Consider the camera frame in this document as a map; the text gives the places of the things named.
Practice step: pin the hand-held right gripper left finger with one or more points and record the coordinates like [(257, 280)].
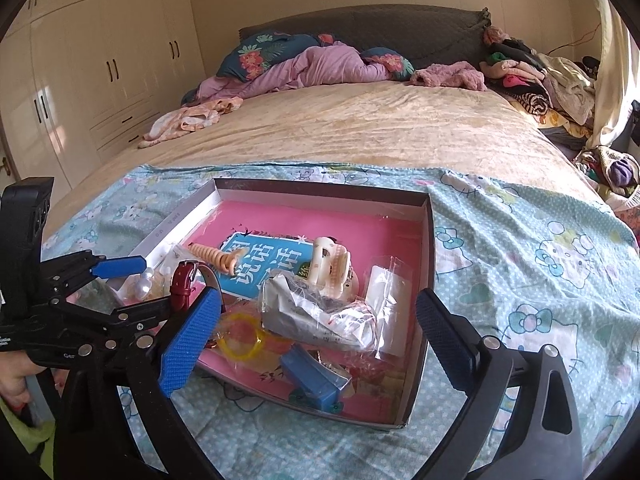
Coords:
[(192, 340)]

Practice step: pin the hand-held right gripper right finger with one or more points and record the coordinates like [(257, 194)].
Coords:
[(442, 330)]

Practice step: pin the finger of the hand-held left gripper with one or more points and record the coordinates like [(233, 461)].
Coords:
[(140, 312), (120, 266)]

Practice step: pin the white pearl hair accessory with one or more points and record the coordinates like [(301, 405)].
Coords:
[(142, 285)]

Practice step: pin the grey cardboard box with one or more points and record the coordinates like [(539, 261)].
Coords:
[(422, 260)]

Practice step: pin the grey packet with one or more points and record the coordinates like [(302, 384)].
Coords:
[(300, 310)]

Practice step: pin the cream hair claw clip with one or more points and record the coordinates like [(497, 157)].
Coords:
[(325, 260)]

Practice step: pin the person's left hand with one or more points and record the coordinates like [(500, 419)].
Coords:
[(15, 380)]

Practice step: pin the earring card in plastic bag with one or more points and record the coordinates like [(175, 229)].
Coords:
[(172, 257)]

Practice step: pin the small clear plastic bag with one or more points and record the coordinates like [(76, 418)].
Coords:
[(395, 300)]

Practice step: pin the cartoon printed blue blanket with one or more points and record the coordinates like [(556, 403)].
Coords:
[(525, 260)]

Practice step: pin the peach clothing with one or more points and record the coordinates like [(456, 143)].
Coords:
[(185, 120)]

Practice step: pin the person's green clothing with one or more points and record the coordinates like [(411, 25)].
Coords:
[(25, 445)]

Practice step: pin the cream wardrobe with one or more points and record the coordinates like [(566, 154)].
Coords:
[(100, 60)]

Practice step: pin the beige bedspread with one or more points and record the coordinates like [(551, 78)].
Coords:
[(375, 125)]

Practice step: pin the purple garment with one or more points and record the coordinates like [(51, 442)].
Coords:
[(622, 170)]

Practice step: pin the pink fluffy garment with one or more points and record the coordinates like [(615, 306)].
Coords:
[(450, 76)]

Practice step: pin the large floral pillow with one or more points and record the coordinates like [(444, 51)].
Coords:
[(260, 52)]

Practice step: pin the pile of clothes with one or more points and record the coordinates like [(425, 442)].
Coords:
[(550, 85)]

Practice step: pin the small floral pillow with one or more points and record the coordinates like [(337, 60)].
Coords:
[(395, 62)]

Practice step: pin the pink quilt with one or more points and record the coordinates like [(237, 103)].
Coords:
[(325, 67)]

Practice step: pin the black object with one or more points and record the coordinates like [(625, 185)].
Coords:
[(636, 120)]

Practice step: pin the cream curtain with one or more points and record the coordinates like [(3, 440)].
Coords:
[(612, 85)]

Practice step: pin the dark grey headboard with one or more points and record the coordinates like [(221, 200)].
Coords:
[(400, 27)]

